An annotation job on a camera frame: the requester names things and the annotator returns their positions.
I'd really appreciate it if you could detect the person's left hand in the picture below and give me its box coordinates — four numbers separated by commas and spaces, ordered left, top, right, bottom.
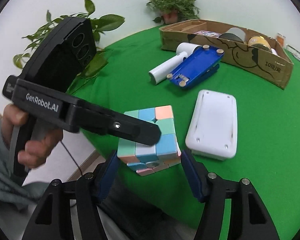
1, 104, 63, 169

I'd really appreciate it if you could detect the pastel rubik cube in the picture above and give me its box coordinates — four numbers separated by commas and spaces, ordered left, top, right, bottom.
116, 105, 181, 176

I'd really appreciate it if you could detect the blue tape dispenser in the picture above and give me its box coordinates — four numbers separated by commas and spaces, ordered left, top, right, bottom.
167, 45, 225, 89

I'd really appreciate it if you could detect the colourful comic book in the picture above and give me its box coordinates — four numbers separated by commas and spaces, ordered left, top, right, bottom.
194, 30, 221, 38

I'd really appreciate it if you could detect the yellow label jar black lid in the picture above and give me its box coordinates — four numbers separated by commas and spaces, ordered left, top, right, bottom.
247, 35, 272, 52

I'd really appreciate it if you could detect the black cable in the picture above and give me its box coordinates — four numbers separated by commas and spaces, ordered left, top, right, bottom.
59, 141, 83, 178

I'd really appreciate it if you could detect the white handheld fan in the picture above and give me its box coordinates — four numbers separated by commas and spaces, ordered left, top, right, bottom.
148, 42, 202, 85

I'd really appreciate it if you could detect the small potted green plant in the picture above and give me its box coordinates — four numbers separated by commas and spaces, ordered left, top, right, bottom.
146, 0, 200, 24

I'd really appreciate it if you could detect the large flat cardboard box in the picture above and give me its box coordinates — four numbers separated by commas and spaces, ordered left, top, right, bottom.
159, 20, 293, 89

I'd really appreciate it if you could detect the small white green box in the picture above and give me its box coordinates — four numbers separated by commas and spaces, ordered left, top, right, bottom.
286, 44, 300, 61

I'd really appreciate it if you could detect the small orange box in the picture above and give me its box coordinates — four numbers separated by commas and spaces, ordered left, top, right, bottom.
276, 33, 285, 47

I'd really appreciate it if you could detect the grey sleeve forearm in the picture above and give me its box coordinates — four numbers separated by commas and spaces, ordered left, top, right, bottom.
0, 121, 48, 210

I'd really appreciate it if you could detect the silver metal cup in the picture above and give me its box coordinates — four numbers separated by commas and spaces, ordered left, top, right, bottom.
219, 27, 246, 43

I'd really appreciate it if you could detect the white plastic box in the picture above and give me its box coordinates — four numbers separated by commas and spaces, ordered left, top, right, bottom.
185, 89, 238, 160

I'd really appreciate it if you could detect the large potted green plant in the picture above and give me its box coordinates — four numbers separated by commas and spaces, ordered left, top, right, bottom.
13, 0, 125, 92

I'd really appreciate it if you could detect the small white bottle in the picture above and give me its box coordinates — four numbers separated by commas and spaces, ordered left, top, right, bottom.
271, 48, 278, 56

